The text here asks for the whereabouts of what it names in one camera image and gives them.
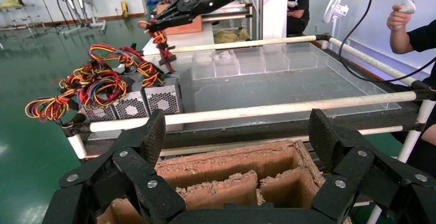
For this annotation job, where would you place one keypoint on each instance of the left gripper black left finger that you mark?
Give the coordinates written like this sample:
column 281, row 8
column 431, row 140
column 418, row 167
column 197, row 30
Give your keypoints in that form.
column 129, row 178

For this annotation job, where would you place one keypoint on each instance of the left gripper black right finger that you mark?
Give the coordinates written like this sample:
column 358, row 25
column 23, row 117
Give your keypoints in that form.
column 361, row 168

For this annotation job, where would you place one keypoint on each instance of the white handheld controller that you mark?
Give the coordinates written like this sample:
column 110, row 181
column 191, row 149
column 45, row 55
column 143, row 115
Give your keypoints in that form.
column 408, row 6

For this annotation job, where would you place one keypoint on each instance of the operator forearm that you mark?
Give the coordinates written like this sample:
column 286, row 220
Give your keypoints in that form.
column 400, row 40

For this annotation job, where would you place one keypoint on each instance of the operator hand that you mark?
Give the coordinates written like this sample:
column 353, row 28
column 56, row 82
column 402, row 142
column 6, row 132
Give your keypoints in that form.
column 396, row 17

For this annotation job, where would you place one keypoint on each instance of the white work table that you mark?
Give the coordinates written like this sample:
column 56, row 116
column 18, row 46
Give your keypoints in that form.
column 190, row 40

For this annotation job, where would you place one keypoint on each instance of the yellow floor sign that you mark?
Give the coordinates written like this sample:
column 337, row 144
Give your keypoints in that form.
column 124, row 9

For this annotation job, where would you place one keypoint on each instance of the crumpled yellow bag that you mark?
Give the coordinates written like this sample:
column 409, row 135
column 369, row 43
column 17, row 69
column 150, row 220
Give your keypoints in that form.
column 230, row 36

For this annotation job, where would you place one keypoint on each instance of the clear acrylic divider tray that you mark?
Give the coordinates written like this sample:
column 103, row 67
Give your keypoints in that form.
column 252, row 64

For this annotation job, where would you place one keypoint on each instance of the brown cardboard divider box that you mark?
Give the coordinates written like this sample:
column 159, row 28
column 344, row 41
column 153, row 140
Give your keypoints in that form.
column 224, row 168

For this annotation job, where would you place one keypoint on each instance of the white shelving rack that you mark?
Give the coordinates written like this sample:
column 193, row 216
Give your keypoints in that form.
column 272, row 15

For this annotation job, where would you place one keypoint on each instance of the dark cart deck board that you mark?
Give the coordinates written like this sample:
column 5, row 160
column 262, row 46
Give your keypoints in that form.
column 259, row 132

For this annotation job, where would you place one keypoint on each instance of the seated person in black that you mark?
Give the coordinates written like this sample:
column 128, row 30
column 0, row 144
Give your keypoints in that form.
column 299, row 11

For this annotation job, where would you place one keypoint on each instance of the black tripod stand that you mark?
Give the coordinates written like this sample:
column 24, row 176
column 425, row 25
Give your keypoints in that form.
column 47, row 9

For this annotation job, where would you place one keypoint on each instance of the operator body in black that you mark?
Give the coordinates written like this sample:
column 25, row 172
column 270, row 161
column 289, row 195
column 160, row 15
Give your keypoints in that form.
column 424, row 49

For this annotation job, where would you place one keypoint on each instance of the white standing fan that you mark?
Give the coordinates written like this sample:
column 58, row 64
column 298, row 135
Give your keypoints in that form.
column 335, row 8

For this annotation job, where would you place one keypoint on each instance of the yellow cloth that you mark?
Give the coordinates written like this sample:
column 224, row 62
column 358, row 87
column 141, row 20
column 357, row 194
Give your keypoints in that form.
column 10, row 3

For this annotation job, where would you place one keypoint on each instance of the white pipe cart frame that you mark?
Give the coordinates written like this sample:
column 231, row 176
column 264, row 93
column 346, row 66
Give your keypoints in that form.
column 272, row 108

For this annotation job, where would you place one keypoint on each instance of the metal frame table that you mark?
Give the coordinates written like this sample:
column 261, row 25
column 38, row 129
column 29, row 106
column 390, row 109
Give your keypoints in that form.
column 20, row 20

